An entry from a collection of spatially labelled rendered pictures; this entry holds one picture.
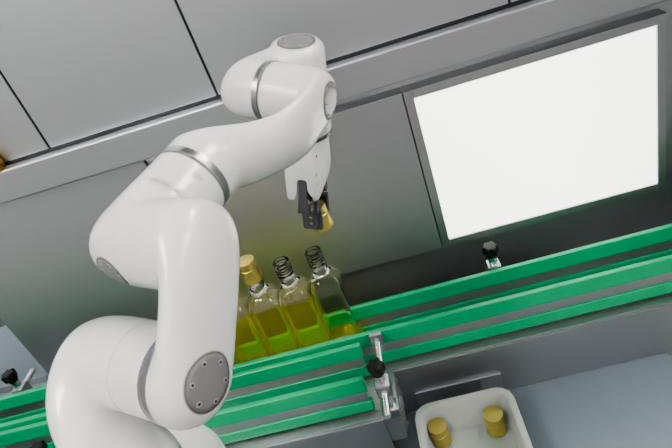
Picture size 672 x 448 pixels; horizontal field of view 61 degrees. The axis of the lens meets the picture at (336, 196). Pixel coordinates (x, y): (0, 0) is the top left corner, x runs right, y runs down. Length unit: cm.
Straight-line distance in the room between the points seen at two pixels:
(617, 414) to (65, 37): 111
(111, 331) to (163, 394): 10
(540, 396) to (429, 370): 21
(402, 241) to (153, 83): 54
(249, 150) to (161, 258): 17
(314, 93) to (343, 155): 37
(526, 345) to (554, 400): 12
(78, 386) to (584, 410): 86
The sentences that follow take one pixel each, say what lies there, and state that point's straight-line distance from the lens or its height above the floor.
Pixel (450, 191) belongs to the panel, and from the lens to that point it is 107.
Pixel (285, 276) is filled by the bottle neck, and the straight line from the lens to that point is 98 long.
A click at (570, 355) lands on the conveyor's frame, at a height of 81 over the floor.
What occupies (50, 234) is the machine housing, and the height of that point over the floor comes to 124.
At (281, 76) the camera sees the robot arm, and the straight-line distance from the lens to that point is 68.
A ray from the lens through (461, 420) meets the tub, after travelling 111.
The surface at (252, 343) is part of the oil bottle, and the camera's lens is 107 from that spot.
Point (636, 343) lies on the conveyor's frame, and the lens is 119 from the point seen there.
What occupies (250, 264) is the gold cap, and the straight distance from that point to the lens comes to 97.
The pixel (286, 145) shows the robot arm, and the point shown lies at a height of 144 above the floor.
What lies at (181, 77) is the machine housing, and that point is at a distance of 100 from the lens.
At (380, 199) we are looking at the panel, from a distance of 105.
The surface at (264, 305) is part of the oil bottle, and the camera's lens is 101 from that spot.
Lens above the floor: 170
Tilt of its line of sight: 31 degrees down
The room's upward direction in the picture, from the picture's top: 20 degrees counter-clockwise
